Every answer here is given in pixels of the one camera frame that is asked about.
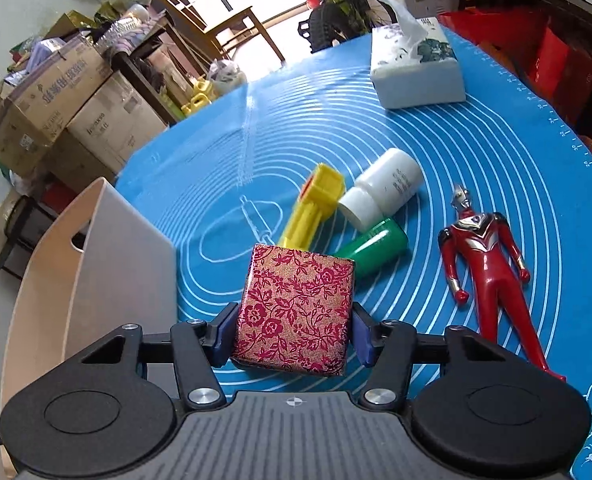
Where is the stacked cardboard box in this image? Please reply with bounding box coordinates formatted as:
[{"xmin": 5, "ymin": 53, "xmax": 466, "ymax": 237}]
[{"xmin": 44, "ymin": 72, "xmax": 168, "ymax": 193}]

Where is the green black bicycle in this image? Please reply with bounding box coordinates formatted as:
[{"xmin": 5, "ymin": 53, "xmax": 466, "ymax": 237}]
[{"xmin": 298, "ymin": 0, "xmax": 397, "ymax": 53}]

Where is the blue silicone baking mat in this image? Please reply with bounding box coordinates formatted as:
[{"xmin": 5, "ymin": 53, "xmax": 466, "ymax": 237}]
[{"xmin": 114, "ymin": 24, "xmax": 592, "ymax": 480}]

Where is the open cardboard box top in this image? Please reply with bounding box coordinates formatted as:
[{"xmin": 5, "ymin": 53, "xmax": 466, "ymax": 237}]
[{"xmin": 0, "ymin": 35, "xmax": 112, "ymax": 177}]

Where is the red floral gift box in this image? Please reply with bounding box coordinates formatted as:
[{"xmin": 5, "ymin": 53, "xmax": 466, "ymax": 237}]
[{"xmin": 232, "ymin": 244, "xmax": 354, "ymax": 377}]

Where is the yellow oil jug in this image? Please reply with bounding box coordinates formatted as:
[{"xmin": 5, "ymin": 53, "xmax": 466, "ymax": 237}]
[{"xmin": 181, "ymin": 78, "xmax": 219, "ymax": 117}]

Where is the beige plastic storage basket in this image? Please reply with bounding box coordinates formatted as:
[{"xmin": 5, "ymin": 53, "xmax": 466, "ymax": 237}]
[{"xmin": 0, "ymin": 175, "xmax": 179, "ymax": 478}]

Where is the red Ultraman figure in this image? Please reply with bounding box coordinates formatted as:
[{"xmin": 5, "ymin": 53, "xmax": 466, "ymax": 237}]
[{"xmin": 438, "ymin": 184, "xmax": 563, "ymax": 379}]

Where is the green plastic bottle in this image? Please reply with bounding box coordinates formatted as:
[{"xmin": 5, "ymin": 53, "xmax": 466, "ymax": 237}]
[{"xmin": 334, "ymin": 218, "xmax": 409, "ymax": 280}]

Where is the yellow plastic toy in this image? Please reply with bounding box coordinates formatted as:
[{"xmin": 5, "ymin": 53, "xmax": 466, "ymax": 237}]
[{"xmin": 279, "ymin": 164, "xmax": 346, "ymax": 252}]

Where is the wooden chair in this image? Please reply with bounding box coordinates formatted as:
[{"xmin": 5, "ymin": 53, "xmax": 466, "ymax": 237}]
[{"xmin": 153, "ymin": 0, "xmax": 286, "ymax": 64}]

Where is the white tissue box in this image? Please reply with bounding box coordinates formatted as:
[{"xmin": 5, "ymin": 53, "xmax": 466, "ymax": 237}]
[{"xmin": 369, "ymin": 0, "xmax": 466, "ymax": 110}]

